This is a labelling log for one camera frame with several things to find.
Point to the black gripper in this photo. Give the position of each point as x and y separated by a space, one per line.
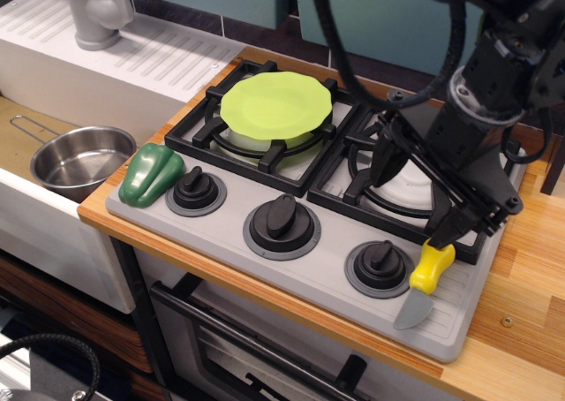
462 148

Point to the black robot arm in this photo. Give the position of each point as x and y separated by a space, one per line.
505 62

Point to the right black stove knob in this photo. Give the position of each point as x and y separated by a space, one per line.
379 269

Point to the black stove knob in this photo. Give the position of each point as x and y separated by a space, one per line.
379 269
282 229
196 194

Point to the right black burner grate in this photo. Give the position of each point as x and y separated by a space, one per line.
410 206

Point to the black burner grate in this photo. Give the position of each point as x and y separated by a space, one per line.
246 165
410 206

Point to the grey toy stove top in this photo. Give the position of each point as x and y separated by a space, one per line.
319 276

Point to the middle black stove knob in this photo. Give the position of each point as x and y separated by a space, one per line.
282 229

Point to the left black burner grate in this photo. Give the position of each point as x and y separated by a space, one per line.
246 165

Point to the light green plastic plate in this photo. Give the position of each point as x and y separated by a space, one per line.
276 106

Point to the left black stove knob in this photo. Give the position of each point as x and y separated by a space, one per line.
196 194

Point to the toy oven door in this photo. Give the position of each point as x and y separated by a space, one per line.
249 366

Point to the green toy bell pepper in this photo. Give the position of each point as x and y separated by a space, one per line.
152 171

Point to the white toy sink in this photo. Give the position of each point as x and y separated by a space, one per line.
50 85

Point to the small steel pot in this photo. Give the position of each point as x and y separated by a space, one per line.
75 163

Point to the grey toy faucet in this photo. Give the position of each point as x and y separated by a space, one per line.
97 22

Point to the yellow handled toy knife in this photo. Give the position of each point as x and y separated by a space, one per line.
423 282

